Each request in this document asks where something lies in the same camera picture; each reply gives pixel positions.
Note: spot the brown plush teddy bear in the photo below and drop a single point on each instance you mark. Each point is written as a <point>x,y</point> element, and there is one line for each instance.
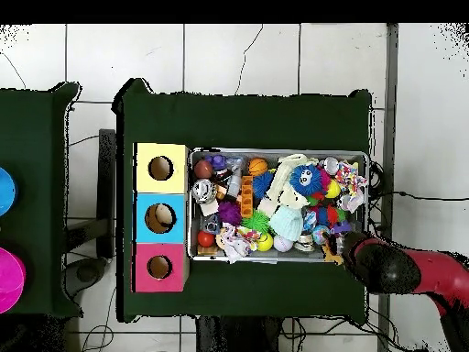
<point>331,257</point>

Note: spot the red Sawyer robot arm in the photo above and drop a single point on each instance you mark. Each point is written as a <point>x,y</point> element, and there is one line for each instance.
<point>432,271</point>

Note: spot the clear mesh bin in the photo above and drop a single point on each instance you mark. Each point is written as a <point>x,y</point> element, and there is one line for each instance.
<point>274,151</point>

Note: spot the wooden box with three holes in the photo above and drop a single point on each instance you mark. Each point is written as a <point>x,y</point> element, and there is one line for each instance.
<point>172,179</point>

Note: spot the globe print ball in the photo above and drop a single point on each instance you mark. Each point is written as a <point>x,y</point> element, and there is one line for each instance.
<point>320,234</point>

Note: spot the blue fuzzy ball with eyes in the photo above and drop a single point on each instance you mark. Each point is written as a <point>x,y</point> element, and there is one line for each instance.
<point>306,179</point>

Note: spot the cream muslin cloth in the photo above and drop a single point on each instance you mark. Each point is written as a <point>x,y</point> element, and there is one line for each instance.
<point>280,183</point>

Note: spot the blue spiky ball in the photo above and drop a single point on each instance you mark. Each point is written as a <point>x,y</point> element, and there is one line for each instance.
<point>262,185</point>

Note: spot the orange plastic block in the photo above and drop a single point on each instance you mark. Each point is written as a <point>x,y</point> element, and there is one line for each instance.
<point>247,198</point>

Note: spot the orange basketball toy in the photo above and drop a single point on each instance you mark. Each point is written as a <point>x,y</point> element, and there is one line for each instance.
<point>258,167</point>

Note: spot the purple spiky toy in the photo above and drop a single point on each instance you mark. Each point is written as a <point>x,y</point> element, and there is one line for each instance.
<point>229,213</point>

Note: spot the silver drink can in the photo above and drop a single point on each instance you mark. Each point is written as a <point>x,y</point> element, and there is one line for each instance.
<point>203,190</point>

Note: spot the brown football toy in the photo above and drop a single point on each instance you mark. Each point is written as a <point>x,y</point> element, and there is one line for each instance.
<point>203,169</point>

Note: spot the dark green tablecloth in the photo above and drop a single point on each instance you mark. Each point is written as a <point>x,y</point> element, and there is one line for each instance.
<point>238,121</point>
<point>33,128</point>

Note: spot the magenta bowl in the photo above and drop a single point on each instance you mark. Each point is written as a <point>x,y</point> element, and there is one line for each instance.
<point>11,278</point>

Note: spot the blue bowl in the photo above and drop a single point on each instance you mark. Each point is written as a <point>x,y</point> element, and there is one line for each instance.
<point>6,190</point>

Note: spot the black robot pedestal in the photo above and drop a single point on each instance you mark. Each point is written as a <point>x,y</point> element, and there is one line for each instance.
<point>238,337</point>

